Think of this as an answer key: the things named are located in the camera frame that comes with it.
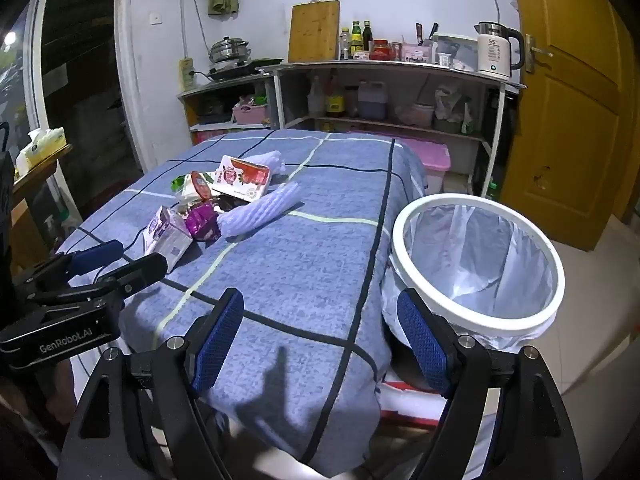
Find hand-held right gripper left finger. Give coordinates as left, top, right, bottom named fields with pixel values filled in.
left=57, top=287, right=246, bottom=480

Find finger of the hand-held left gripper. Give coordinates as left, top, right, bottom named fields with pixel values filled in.
left=27, top=252, right=169, bottom=322
left=15, top=240, right=125, bottom=292

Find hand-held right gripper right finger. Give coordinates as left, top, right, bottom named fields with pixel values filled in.
left=396, top=287, right=583, bottom=480

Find purple white carton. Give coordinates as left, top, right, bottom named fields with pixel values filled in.
left=141, top=205, right=195, bottom=273

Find white trash bin with liner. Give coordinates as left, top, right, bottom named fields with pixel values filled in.
left=380, top=193, right=567, bottom=356

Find purple snack packet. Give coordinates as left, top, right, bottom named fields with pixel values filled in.
left=184, top=202, right=223, bottom=243

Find cream paper packet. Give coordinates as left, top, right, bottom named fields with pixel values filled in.
left=177, top=171, right=221, bottom=208

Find long white foam net sleeve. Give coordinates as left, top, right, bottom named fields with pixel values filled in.
left=217, top=180, right=305, bottom=238

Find red white carton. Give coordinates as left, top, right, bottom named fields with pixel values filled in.
left=210, top=155, right=272, bottom=203

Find red white crate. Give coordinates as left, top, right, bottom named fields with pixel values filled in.
left=380, top=380, right=451, bottom=428

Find blue plaid blanket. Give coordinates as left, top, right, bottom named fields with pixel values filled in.
left=55, top=129, right=431, bottom=478

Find tissue pack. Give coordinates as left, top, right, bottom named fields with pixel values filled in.
left=15, top=127, right=73, bottom=171

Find pink storage box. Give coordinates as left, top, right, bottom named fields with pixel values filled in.
left=345, top=130, right=451, bottom=196

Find pink basket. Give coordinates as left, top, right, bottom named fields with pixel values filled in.
left=232, top=105, right=271, bottom=126

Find low wooden shelf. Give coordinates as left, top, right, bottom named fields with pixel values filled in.
left=177, top=72, right=276, bottom=146

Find white shelf unit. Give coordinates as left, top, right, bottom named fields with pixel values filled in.
left=256, top=57, right=526, bottom=198

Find black induction cooker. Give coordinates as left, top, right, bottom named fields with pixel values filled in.
left=205, top=60, right=263, bottom=82

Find crumpled plastic bags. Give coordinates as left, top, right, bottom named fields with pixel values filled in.
left=434, top=87, right=473, bottom=133

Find steel pot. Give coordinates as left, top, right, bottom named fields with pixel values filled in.
left=208, top=36, right=251, bottom=64

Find white plastic bottle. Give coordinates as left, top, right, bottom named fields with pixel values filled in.
left=307, top=76, right=326, bottom=117

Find purple liquid jug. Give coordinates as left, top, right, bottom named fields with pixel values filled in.
left=357, top=81, right=388, bottom=120

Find yellow wooden door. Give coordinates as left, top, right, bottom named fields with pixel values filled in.
left=500, top=0, right=640, bottom=251

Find soy sauce bottle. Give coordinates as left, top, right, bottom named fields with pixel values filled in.
left=326, top=77, right=346, bottom=118

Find pink knife holder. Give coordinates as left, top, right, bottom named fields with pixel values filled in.
left=401, top=22, right=441, bottom=63

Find wooden cutting board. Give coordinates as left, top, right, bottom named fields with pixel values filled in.
left=288, top=0, right=342, bottom=63

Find clear plastic container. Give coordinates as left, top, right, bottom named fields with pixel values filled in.
left=432, top=32, right=478, bottom=71

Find white electric kettle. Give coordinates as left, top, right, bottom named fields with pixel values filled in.
left=474, top=21, right=525, bottom=79

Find metal door handle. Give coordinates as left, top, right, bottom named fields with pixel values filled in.
left=525, top=34, right=553, bottom=73

